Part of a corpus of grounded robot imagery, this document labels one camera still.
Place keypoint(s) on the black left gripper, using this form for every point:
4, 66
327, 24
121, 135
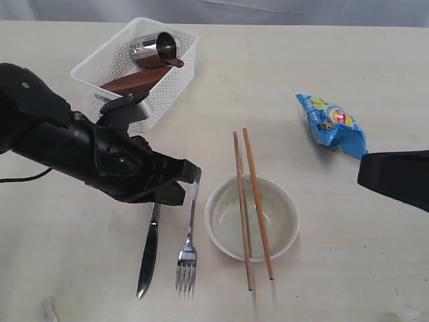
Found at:
128, 170

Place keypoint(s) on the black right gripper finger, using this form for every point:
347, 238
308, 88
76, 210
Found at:
402, 176

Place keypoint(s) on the brown wooden chopstick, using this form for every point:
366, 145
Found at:
243, 211
258, 204

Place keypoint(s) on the blue snack chip bag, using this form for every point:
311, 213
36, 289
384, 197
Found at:
332, 127

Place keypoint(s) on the brown wooden chopstick front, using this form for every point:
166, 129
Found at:
258, 204

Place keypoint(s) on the stainless steel fork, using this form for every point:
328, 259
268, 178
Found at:
187, 257

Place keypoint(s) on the stainless steel table knife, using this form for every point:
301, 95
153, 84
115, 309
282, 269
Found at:
148, 260

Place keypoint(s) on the floral ceramic bowl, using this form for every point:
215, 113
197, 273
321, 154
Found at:
223, 219

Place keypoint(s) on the dark spoon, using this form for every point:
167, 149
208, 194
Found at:
174, 62

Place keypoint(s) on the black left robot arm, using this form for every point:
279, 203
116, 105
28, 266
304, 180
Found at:
40, 125

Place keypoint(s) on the brown wooden plate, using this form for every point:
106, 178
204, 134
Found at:
137, 82

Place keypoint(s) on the shiny metal cup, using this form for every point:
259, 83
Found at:
154, 50

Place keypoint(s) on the white woven plastic basket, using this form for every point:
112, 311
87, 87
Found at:
112, 60

